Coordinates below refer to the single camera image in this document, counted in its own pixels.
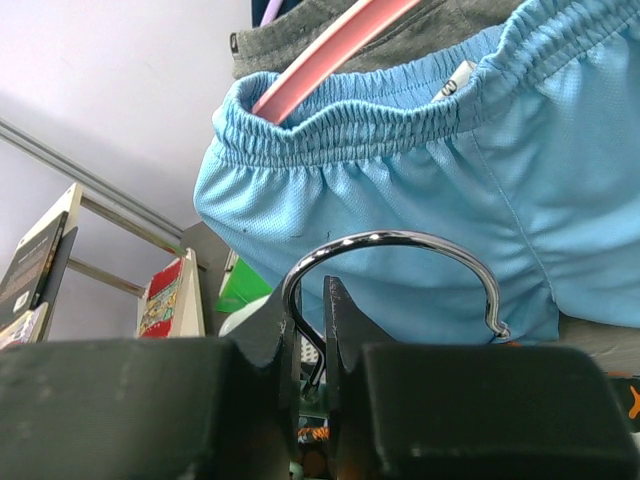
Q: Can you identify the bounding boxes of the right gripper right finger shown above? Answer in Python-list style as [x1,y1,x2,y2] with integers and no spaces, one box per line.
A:
[324,277,639,479]

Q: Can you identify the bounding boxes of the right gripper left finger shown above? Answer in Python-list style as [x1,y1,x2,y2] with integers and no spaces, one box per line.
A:
[1,291,300,479]

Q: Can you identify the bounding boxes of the green plastic hanger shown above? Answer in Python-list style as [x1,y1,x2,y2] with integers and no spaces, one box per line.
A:
[281,230,511,397]

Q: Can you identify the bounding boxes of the orange camouflage shorts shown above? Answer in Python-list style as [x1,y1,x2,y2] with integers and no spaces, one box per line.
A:
[294,341,640,443]

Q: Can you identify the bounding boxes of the light blue shorts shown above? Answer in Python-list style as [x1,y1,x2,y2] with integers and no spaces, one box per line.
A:
[194,1,639,342]

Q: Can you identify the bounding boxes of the grey shorts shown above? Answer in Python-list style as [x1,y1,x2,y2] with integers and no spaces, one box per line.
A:
[230,0,520,79]

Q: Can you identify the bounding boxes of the pink plastic hanger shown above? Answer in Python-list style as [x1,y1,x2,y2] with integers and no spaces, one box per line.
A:
[251,0,419,125]

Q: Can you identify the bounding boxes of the navy blue shorts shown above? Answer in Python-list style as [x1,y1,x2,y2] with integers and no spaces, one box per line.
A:
[251,0,301,28]

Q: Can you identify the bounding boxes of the purple hanger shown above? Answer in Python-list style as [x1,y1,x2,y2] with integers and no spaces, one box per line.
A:
[260,0,283,26]

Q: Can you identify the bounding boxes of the white plastic basket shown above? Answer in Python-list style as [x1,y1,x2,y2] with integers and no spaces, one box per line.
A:
[217,297,331,416]

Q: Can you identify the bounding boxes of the white two-tier shelf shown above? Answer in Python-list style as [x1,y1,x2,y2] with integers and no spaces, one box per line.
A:
[13,184,191,342]

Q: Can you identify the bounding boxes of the red yellow book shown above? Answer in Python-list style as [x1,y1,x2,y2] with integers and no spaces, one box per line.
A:
[134,249,205,338]

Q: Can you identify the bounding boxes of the green folder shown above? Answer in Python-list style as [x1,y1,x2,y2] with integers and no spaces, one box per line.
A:
[215,258,272,313]

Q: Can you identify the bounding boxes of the black clipboard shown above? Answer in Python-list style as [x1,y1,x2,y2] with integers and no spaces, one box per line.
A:
[36,227,78,308]

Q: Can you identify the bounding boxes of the red pink comic book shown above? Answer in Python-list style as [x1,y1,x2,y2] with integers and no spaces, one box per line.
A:
[0,302,49,350]

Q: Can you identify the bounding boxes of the dark brown book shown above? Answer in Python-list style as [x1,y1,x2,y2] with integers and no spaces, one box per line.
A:
[1,211,68,330]

